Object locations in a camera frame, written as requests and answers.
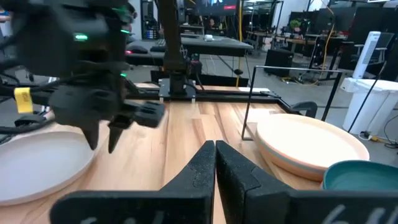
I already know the distant green plant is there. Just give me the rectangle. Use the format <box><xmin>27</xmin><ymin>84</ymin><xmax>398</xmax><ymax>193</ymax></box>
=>
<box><xmin>289</xmin><ymin>18</ymin><xmax>303</xmax><ymax>32</ymax></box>

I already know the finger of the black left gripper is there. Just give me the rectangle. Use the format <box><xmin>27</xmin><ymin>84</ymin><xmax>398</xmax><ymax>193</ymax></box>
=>
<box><xmin>107</xmin><ymin>121</ymin><xmax>126</xmax><ymax>154</ymax></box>
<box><xmin>79</xmin><ymin>120</ymin><xmax>101</xmax><ymax>151</ymax></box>

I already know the yellow cable tag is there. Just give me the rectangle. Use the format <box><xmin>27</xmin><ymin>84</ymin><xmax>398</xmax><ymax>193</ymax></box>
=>
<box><xmin>14</xmin><ymin>86</ymin><xmax>34</xmax><ymax>114</ymax></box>

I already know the wooden workbench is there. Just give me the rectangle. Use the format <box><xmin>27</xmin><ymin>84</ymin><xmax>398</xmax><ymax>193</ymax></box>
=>
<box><xmin>245</xmin><ymin>29</ymin><xmax>346</xmax><ymax>54</ymax></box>

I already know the black desk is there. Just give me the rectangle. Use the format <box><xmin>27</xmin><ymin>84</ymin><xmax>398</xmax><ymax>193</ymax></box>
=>
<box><xmin>126</xmin><ymin>34</ymin><xmax>254</xmax><ymax>67</ymax></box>

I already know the black equipment rack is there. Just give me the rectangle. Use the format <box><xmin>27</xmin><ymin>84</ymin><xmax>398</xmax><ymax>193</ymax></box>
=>
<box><xmin>140</xmin><ymin>0</ymin><xmax>162</xmax><ymax>40</ymax></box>

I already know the wall monitor screen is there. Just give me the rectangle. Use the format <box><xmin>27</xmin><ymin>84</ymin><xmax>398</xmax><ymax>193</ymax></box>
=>
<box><xmin>194</xmin><ymin>0</ymin><xmax>240</xmax><ymax>17</ymax></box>

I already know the black table clamp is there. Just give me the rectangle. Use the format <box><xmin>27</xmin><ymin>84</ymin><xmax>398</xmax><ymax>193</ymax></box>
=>
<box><xmin>290</xmin><ymin>100</ymin><xmax>318</xmax><ymax>119</ymax></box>

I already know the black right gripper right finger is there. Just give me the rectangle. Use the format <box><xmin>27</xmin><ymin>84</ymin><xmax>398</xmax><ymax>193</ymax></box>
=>
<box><xmin>216</xmin><ymin>139</ymin><xmax>398</xmax><ymax>224</ymax></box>

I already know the yellow hanging cable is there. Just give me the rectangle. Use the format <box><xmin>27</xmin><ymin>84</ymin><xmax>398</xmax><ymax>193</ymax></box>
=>
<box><xmin>306</xmin><ymin>23</ymin><xmax>336</xmax><ymax>86</ymax></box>
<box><xmin>235</xmin><ymin>0</ymin><xmax>244</xmax><ymax>88</ymax></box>

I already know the white tower fan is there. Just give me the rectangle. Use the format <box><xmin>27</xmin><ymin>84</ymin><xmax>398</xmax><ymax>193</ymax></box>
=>
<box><xmin>352</xmin><ymin>30</ymin><xmax>382</xmax><ymax>80</ymax></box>

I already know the black keyboard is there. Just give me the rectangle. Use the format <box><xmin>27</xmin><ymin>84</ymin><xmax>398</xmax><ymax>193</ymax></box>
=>
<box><xmin>150</xmin><ymin>39</ymin><xmax>167</xmax><ymax>53</ymax></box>

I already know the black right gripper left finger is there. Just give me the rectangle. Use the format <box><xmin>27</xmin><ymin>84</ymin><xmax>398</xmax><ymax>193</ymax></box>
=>
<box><xmin>49</xmin><ymin>139</ymin><xmax>217</xmax><ymax>224</ymax></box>

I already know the peach plate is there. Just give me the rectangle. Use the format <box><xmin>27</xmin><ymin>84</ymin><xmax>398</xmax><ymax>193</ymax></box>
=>
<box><xmin>254</xmin><ymin>113</ymin><xmax>371</xmax><ymax>175</ymax></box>

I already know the black floor cabinet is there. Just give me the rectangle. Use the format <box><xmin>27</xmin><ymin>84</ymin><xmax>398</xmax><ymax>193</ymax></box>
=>
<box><xmin>264</xmin><ymin>48</ymin><xmax>295</xmax><ymax>77</ymax></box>

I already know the tan strap loop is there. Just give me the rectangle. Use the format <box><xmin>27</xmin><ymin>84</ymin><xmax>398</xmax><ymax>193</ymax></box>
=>
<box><xmin>256</xmin><ymin>139</ymin><xmax>326</xmax><ymax>183</ymax></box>

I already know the dark teal plate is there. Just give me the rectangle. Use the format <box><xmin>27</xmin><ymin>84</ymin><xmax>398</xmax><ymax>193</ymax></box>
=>
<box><xmin>322</xmin><ymin>160</ymin><xmax>398</xmax><ymax>192</ymax></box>

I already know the black computer mouse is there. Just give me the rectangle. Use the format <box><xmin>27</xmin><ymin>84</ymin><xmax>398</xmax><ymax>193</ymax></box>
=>
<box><xmin>126</xmin><ymin>44</ymin><xmax>149</xmax><ymax>55</ymax></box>

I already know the thin black cable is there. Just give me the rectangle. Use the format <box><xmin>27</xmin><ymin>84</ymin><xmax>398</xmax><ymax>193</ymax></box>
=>
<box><xmin>347</xmin><ymin>60</ymin><xmax>389</xmax><ymax>134</ymax></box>

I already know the beige grey plate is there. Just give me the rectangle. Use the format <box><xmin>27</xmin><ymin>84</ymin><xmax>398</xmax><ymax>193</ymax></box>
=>
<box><xmin>0</xmin><ymin>130</ymin><xmax>96</xmax><ymax>207</ymax></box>

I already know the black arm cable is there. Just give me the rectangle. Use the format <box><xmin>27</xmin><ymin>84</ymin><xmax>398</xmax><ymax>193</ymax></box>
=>
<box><xmin>0</xmin><ymin>79</ymin><xmax>72</xmax><ymax>105</ymax></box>

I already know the white power strip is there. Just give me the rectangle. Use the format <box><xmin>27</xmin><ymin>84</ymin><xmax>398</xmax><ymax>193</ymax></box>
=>
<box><xmin>359</xmin><ymin>130</ymin><xmax>379</xmax><ymax>141</ymax></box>

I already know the black wire wooden shelf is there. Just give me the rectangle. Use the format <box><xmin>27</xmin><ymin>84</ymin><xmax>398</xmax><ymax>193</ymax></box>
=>
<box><xmin>241</xmin><ymin>65</ymin><xmax>343</xmax><ymax>141</ymax></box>

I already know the white bin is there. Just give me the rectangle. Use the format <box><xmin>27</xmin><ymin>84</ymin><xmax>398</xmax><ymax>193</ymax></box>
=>
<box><xmin>340</xmin><ymin>77</ymin><xmax>398</xmax><ymax>136</ymax></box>

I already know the black aluminium rig frame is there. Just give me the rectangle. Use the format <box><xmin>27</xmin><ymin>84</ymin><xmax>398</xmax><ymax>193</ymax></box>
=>
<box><xmin>124</xmin><ymin>88</ymin><xmax>299</xmax><ymax>114</ymax></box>

